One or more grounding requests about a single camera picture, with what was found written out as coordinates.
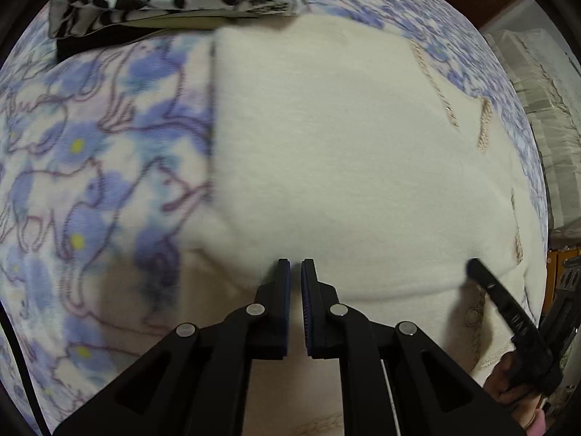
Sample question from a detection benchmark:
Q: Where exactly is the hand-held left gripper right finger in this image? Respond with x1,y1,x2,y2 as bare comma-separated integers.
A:
301,258,518,436

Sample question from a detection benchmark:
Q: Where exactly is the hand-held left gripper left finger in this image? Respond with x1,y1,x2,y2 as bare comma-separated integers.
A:
54,259,291,436

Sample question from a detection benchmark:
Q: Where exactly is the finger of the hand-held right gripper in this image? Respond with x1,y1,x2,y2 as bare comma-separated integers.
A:
467,257,549,362

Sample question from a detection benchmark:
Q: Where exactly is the cream fluffy sweater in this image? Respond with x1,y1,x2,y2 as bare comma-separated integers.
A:
179,23,548,436

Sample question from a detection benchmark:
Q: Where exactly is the person's right hand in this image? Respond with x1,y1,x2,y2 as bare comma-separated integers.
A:
483,352,545,428

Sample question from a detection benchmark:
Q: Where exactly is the stack of white bedding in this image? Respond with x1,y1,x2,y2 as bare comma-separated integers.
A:
481,27,581,237

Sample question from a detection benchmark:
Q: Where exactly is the floral cat print blanket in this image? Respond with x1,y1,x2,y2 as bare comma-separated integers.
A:
0,0,552,436

